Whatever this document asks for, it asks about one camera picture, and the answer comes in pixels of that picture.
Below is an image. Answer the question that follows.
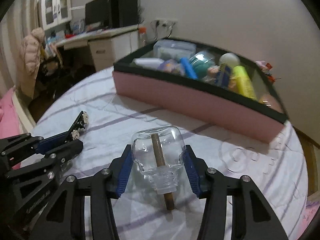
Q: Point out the beige curtain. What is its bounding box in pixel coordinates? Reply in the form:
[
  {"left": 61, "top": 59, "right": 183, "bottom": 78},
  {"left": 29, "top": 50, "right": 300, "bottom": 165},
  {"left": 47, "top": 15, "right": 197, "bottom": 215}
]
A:
[{"left": 1, "top": 0, "right": 40, "bottom": 96}]

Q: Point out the yellow highlighter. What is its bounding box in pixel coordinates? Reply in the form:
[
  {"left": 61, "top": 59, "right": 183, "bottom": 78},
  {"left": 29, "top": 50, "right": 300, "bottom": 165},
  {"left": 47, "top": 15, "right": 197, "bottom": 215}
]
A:
[{"left": 233, "top": 65, "right": 257, "bottom": 101}]

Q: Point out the clear skull glass bottle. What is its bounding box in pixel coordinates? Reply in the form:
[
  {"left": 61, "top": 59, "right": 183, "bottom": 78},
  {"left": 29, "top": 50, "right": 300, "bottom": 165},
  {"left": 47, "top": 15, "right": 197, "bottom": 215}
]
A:
[{"left": 131, "top": 126, "right": 187, "bottom": 211}]

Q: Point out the teal tape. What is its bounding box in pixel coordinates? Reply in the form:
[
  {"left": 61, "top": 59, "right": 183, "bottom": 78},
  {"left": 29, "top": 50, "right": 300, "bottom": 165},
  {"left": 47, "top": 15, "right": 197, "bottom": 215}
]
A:
[{"left": 189, "top": 50, "right": 216, "bottom": 79}]

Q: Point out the pink black storage box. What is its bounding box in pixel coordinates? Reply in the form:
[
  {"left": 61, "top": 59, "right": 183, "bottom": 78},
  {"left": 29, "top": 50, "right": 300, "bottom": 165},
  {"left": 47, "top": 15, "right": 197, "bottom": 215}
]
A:
[{"left": 113, "top": 44, "right": 289, "bottom": 143}]

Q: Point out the black computer monitor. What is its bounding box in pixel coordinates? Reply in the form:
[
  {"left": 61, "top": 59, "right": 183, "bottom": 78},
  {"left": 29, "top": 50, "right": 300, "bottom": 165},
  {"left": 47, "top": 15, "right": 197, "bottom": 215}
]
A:
[{"left": 85, "top": 0, "right": 111, "bottom": 27}]

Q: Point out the white glass door cabinet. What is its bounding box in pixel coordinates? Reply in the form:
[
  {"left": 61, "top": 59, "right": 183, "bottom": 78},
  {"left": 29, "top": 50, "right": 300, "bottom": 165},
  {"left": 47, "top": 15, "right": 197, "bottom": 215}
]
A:
[{"left": 38, "top": 0, "right": 72, "bottom": 30}]

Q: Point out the wall power outlet strip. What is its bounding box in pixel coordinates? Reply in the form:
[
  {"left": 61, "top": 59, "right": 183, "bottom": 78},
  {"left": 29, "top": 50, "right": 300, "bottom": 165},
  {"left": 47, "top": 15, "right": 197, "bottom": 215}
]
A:
[{"left": 156, "top": 18, "right": 178, "bottom": 27}]

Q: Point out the pink block donut toy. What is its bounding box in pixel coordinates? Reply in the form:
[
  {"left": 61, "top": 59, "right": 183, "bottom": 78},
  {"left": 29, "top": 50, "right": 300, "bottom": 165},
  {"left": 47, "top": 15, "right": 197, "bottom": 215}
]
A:
[{"left": 157, "top": 59, "right": 185, "bottom": 76}]

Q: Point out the red toy crate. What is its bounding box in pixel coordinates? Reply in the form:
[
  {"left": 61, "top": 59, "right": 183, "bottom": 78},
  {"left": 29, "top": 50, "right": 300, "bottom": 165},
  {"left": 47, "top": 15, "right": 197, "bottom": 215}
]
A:
[{"left": 255, "top": 61, "right": 277, "bottom": 84}]

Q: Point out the black computer tower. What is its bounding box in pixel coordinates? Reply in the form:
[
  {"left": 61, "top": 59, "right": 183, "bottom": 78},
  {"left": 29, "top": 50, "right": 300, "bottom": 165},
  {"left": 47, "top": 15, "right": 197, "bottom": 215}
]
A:
[{"left": 110, "top": 0, "right": 139, "bottom": 28}]

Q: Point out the orange cap water bottle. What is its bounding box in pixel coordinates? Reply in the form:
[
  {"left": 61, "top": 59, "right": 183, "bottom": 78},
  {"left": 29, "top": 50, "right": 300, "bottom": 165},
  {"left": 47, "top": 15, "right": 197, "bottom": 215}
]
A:
[{"left": 138, "top": 27, "right": 148, "bottom": 48}]

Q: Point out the blue gold harmonica box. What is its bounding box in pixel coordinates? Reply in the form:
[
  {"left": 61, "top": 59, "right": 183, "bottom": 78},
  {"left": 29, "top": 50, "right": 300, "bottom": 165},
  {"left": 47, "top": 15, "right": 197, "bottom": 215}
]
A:
[{"left": 214, "top": 63, "right": 232, "bottom": 89}]

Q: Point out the white round lamp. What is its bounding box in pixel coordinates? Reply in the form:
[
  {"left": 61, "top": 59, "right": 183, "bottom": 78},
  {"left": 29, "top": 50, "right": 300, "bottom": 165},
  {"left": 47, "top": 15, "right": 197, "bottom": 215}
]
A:
[{"left": 219, "top": 53, "right": 240, "bottom": 68}]

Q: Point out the striped white bed cover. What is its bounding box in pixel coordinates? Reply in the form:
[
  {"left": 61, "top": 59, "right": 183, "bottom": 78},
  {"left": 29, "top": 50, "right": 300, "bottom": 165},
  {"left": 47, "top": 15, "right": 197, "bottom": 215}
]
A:
[{"left": 19, "top": 65, "right": 309, "bottom": 240}]

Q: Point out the pink blanket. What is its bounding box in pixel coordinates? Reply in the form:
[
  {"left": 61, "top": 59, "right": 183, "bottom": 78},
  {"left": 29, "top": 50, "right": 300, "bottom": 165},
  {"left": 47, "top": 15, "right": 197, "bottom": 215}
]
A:
[{"left": 0, "top": 86, "right": 23, "bottom": 170}]

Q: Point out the pink puffer jacket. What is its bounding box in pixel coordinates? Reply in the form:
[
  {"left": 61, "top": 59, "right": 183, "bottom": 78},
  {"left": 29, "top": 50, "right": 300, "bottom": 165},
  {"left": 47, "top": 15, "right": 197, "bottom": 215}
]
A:
[{"left": 17, "top": 28, "right": 45, "bottom": 99}]

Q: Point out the white mini hair dryer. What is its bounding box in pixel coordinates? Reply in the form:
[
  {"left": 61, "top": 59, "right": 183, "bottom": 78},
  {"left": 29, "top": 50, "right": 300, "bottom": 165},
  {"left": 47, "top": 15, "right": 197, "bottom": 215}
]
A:
[{"left": 132, "top": 57, "right": 164, "bottom": 69}]

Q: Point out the clear box with teal item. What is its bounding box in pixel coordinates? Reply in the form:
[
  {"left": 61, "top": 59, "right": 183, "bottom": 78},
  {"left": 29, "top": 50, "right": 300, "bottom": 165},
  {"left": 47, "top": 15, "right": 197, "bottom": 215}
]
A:
[{"left": 153, "top": 40, "right": 196, "bottom": 62}]

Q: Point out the rose gold cylinder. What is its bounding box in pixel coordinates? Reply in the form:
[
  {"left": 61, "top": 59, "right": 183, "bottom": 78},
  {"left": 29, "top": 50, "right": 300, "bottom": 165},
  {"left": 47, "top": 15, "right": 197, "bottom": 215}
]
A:
[{"left": 259, "top": 94, "right": 284, "bottom": 113}]

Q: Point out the white desk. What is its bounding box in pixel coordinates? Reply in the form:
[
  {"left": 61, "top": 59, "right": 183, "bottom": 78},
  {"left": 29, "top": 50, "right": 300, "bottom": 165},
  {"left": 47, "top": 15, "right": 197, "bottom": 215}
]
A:
[{"left": 56, "top": 25, "right": 138, "bottom": 72}]

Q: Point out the blue plastic tool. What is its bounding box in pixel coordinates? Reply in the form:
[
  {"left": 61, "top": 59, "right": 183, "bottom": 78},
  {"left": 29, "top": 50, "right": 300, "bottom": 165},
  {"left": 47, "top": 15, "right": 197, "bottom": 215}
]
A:
[{"left": 180, "top": 57, "right": 198, "bottom": 80}]

